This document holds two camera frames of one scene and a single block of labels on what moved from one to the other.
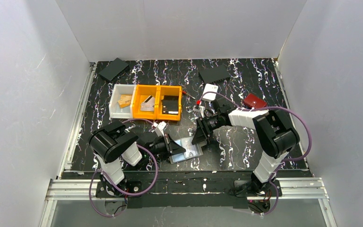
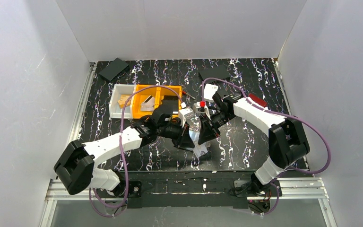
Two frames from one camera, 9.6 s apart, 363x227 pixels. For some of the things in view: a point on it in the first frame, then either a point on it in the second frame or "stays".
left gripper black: [169, 145] to [183, 135]
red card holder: [254, 101] stays
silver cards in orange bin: [148, 104] stays
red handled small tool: [184, 92] stays
